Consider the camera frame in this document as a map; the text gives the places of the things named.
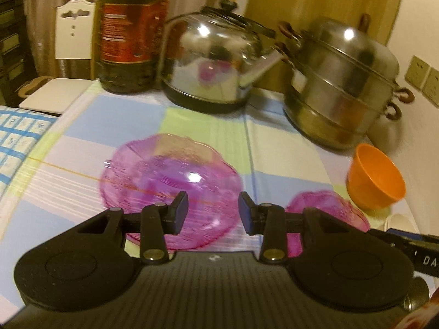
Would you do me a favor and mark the orange plastic bowl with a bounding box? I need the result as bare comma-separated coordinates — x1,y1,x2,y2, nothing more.
347,143,406,211

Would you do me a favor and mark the checked tablecloth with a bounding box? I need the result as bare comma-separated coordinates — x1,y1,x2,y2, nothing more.
0,79,412,313

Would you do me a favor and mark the steel steamer pot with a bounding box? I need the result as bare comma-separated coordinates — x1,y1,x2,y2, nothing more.
278,13,415,150

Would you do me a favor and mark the person's right hand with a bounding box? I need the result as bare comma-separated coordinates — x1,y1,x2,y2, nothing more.
395,288,439,329

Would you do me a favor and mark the steel kettle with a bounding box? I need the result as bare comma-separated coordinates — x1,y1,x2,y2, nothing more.
159,0,287,114

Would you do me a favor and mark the white bowl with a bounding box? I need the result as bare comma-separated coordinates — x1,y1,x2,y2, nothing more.
384,213,418,233

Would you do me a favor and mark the dark shelf unit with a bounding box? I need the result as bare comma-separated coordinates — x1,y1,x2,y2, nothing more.
0,0,37,107

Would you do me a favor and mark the white chair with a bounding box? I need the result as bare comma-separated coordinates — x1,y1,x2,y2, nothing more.
19,0,97,116

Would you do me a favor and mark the wall socket pair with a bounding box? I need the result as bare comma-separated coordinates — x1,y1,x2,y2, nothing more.
405,56,439,108

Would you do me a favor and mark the large pink plastic plate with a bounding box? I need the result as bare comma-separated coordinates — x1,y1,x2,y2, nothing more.
100,134,243,250

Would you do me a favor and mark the small pink plastic plate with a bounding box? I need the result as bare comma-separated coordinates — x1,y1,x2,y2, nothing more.
286,190,371,258

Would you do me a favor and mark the blue patterned cloth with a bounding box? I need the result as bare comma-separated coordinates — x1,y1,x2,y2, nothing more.
0,106,57,195

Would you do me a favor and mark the cooking oil bottle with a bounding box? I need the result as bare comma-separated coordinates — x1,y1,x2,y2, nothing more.
97,0,170,94

